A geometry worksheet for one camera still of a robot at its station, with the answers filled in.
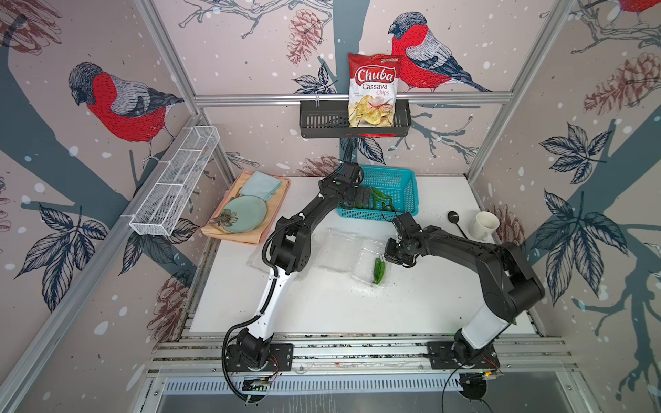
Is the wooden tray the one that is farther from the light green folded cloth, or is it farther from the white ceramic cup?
the white ceramic cup

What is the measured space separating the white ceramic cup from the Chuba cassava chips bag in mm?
500

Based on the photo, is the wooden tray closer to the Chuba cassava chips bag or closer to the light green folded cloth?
the light green folded cloth

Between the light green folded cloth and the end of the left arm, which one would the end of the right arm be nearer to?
the end of the left arm

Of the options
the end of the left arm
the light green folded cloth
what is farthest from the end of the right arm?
the light green folded cloth

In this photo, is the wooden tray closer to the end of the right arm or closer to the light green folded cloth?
the light green folded cloth

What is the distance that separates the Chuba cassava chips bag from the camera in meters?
0.85

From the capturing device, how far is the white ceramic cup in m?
0.94
